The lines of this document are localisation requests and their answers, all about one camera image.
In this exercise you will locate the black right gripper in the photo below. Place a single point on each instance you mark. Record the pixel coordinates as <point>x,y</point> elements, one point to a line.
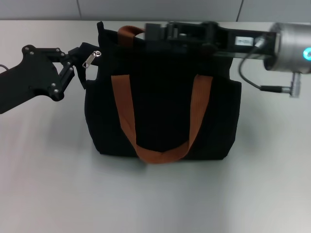
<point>230,41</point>

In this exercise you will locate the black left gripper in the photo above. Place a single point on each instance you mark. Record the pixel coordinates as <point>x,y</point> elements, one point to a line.
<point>29,77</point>

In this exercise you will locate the silver zipper pull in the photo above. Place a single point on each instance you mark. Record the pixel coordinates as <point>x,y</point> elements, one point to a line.
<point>90,60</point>

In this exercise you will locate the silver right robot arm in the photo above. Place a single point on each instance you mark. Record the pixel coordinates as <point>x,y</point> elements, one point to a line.
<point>289,46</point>

